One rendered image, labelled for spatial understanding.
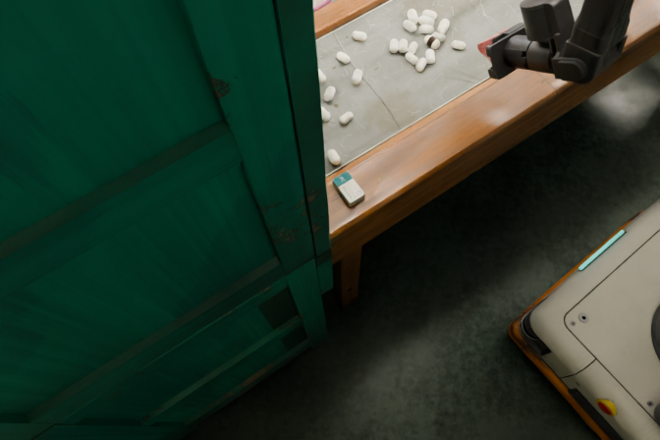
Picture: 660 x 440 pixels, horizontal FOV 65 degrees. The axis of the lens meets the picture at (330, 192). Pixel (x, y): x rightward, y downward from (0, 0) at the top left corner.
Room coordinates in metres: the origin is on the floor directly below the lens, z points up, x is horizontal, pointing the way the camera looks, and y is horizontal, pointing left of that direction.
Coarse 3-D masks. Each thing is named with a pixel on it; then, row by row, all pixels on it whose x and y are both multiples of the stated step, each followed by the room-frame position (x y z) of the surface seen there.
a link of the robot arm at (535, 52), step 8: (544, 40) 0.55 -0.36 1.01; (552, 40) 0.54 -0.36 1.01; (528, 48) 0.56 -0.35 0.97; (536, 48) 0.55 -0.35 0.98; (544, 48) 0.54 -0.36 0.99; (552, 48) 0.53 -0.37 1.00; (528, 56) 0.55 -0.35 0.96; (536, 56) 0.54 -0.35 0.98; (544, 56) 0.53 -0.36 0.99; (552, 56) 0.53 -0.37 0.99; (528, 64) 0.54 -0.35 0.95; (536, 64) 0.53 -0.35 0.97; (544, 64) 0.52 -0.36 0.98; (544, 72) 0.52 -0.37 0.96; (552, 72) 0.51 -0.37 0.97
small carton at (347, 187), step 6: (342, 174) 0.44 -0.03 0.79; (348, 174) 0.44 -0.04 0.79; (336, 180) 0.43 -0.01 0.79; (342, 180) 0.43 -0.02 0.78; (348, 180) 0.43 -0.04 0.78; (354, 180) 0.43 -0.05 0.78; (336, 186) 0.42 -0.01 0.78; (342, 186) 0.42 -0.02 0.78; (348, 186) 0.42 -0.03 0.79; (354, 186) 0.41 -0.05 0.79; (342, 192) 0.40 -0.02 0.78; (348, 192) 0.40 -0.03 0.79; (354, 192) 0.40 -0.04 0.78; (360, 192) 0.40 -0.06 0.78; (348, 198) 0.39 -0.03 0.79; (354, 198) 0.39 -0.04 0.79; (360, 198) 0.39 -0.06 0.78; (348, 204) 0.38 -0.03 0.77; (354, 204) 0.38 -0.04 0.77
